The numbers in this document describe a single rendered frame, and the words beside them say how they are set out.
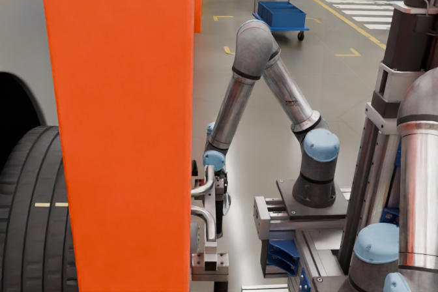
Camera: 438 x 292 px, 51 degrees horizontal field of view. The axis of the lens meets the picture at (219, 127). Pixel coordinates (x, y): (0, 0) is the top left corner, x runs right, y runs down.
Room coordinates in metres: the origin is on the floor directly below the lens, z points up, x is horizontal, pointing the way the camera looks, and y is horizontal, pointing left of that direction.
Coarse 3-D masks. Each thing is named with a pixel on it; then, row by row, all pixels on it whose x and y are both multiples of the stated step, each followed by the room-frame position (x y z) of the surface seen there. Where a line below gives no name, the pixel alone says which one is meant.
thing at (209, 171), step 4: (208, 168) 1.19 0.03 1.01; (212, 168) 1.20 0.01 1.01; (208, 172) 1.17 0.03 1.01; (212, 172) 1.17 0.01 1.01; (208, 176) 1.15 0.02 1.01; (212, 176) 1.15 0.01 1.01; (208, 180) 1.13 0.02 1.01; (212, 180) 1.13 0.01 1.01; (204, 184) 1.10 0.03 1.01; (208, 184) 1.10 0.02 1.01; (212, 184) 1.12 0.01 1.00; (192, 188) 1.08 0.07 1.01; (196, 188) 1.08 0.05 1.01; (200, 188) 1.08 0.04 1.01; (204, 188) 1.08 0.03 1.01; (208, 188) 1.09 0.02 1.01; (192, 192) 1.07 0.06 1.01; (196, 192) 1.07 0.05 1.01; (200, 192) 1.07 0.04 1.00; (204, 192) 1.08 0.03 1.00; (192, 196) 1.06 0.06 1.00; (196, 196) 1.07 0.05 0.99
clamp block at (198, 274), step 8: (192, 256) 0.88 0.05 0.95; (200, 256) 0.88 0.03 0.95; (224, 256) 0.88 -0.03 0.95; (192, 264) 0.85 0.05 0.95; (200, 264) 0.85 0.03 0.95; (224, 264) 0.85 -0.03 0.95; (192, 272) 0.84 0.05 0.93; (200, 272) 0.84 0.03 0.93; (208, 272) 0.84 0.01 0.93; (216, 272) 0.84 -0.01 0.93; (224, 272) 0.85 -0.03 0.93; (192, 280) 0.84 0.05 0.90; (200, 280) 0.84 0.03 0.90; (208, 280) 0.84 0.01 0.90; (216, 280) 0.84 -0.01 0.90; (224, 280) 0.85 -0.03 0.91
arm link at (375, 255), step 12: (372, 228) 0.90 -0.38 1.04; (384, 228) 0.89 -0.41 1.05; (396, 228) 0.89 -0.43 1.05; (360, 240) 0.87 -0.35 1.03; (372, 240) 0.85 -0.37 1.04; (384, 240) 0.85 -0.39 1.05; (396, 240) 0.85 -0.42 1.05; (360, 252) 0.85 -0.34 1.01; (372, 252) 0.83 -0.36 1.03; (384, 252) 0.82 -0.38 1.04; (396, 252) 0.81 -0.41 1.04; (360, 264) 0.84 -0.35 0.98; (372, 264) 0.82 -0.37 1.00; (384, 264) 0.81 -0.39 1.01; (396, 264) 0.81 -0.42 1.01; (360, 276) 0.83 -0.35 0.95; (372, 276) 0.82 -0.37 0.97; (384, 276) 0.81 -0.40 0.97; (372, 288) 0.81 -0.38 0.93
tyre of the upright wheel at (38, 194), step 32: (32, 160) 0.93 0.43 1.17; (0, 192) 0.85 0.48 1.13; (32, 192) 0.85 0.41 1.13; (64, 192) 0.86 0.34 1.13; (0, 224) 0.79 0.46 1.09; (32, 224) 0.79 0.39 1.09; (64, 224) 0.80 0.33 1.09; (0, 256) 0.75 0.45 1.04; (32, 256) 0.75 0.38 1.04; (64, 256) 0.76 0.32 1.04; (0, 288) 0.72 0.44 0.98; (32, 288) 0.72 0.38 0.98; (64, 288) 0.73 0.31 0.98
